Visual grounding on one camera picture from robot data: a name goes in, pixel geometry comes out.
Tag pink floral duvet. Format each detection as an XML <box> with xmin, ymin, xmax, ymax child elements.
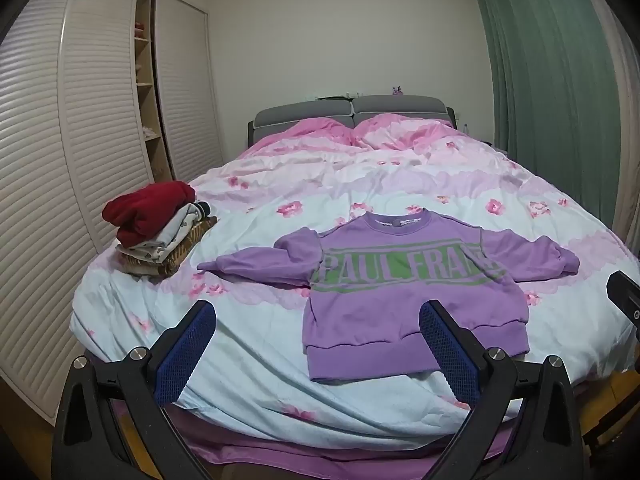
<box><xmin>70</xmin><ymin>112</ymin><xmax>640</xmax><ymax>451</ymax></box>

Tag beige curtain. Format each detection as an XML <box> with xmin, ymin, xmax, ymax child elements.
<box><xmin>575</xmin><ymin>0</ymin><xmax>640</xmax><ymax>256</ymax></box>

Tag purple bed sheet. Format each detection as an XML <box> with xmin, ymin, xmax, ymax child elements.
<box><xmin>160</xmin><ymin>400</ymin><xmax>521</xmax><ymax>480</ymax></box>

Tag wooden bed frame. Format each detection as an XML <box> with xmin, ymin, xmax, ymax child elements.
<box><xmin>582</xmin><ymin>385</ymin><xmax>640</xmax><ymax>461</ymax></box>

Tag red folded garment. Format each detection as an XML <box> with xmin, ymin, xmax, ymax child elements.
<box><xmin>102</xmin><ymin>181</ymin><xmax>197</xmax><ymax>248</ymax></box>

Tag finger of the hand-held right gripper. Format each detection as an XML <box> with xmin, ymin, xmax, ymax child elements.
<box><xmin>606</xmin><ymin>270</ymin><xmax>640</xmax><ymax>346</ymax></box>

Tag grey padded headboard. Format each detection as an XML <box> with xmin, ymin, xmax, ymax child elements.
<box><xmin>247</xmin><ymin>94</ymin><xmax>458</xmax><ymax>147</ymax></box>

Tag purple sweatshirt with green print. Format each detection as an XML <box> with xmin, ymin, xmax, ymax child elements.
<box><xmin>196</xmin><ymin>208</ymin><xmax>581</xmax><ymax>385</ymax></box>

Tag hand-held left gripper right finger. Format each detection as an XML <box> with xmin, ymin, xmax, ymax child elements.
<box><xmin>419</xmin><ymin>300</ymin><xmax>583</xmax><ymax>480</ymax></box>

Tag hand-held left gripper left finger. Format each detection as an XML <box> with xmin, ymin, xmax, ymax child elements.
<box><xmin>52</xmin><ymin>300</ymin><xmax>218</xmax><ymax>480</ymax></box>

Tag white patterned folded garment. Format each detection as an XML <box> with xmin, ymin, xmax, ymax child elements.
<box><xmin>116</xmin><ymin>202</ymin><xmax>211</xmax><ymax>263</ymax></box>

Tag green curtain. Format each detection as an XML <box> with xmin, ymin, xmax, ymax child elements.
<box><xmin>467</xmin><ymin>0</ymin><xmax>621</xmax><ymax>201</ymax></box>

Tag brown patterned folded garment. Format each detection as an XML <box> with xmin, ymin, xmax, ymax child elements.
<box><xmin>117</xmin><ymin>216</ymin><xmax>219</xmax><ymax>277</ymax></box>

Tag wooden wardrobe shelves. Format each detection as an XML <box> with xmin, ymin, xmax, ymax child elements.
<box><xmin>132</xmin><ymin>0</ymin><xmax>174</xmax><ymax>183</ymax></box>

